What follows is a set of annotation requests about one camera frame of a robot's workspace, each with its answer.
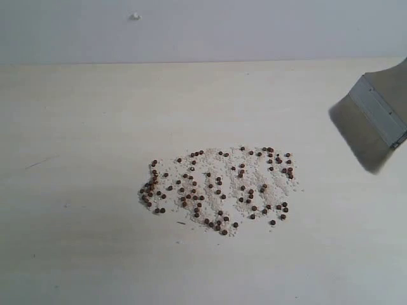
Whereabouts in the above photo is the white paint brush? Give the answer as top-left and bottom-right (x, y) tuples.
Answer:
(329, 60), (406, 174)

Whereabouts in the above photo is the pile of rice and beans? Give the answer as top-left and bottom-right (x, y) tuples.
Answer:
(137, 145), (299, 236)

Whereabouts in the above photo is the small white wall plug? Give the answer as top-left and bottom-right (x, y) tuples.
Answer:
(129, 13), (142, 21)

